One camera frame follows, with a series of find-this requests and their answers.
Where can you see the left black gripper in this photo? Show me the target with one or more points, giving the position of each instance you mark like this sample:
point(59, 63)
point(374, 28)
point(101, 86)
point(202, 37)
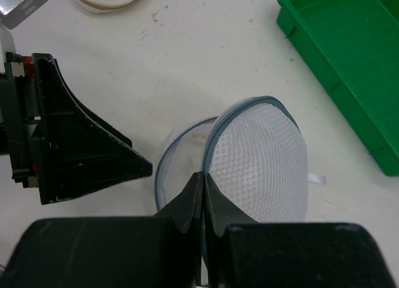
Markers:
point(53, 140)

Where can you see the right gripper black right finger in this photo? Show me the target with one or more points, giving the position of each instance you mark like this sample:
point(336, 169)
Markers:
point(244, 253)

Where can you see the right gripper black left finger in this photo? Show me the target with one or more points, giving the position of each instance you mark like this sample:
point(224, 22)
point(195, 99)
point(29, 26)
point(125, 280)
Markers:
point(163, 250)

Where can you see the white mesh laundry bag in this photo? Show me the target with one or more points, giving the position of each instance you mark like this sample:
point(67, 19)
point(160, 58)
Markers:
point(256, 155)

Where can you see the green plastic tray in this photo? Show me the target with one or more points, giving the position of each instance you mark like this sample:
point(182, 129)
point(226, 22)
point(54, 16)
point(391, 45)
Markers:
point(351, 46)

